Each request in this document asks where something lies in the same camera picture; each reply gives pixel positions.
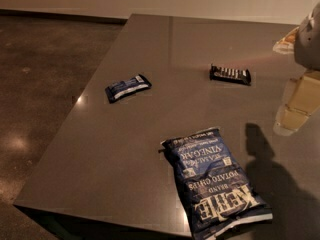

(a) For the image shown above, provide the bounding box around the blue Kettle chip bag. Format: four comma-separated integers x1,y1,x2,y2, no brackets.
162,128,273,240

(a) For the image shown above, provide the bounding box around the black chocolate rxbar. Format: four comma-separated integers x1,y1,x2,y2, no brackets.
209,65,251,86

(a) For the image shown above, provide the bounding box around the blue rxbar wrapper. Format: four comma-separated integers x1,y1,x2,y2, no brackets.
105,74,152,103

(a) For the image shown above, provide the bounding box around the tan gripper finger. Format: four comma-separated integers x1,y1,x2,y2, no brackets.
273,70,320,136
273,27,299,54

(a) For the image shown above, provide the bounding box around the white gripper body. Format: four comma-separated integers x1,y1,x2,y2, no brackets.
294,2,320,70

